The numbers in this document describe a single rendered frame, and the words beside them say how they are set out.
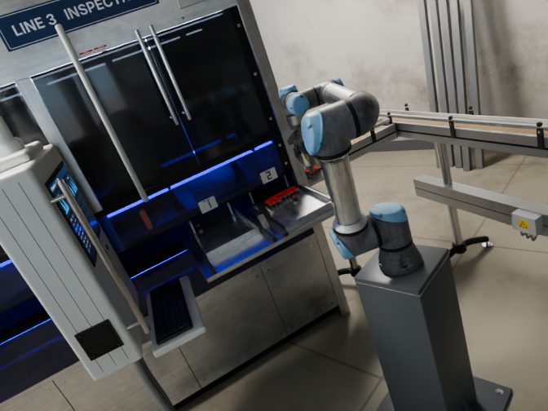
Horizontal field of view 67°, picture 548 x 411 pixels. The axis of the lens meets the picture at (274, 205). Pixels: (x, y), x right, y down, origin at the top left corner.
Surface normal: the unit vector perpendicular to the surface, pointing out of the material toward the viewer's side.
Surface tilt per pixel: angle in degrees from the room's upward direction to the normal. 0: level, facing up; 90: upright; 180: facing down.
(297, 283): 90
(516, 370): 0
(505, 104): 90
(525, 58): 90
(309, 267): 90
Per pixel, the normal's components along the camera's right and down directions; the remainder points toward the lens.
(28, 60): 0.40, 0.25
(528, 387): -0.32, -0.87
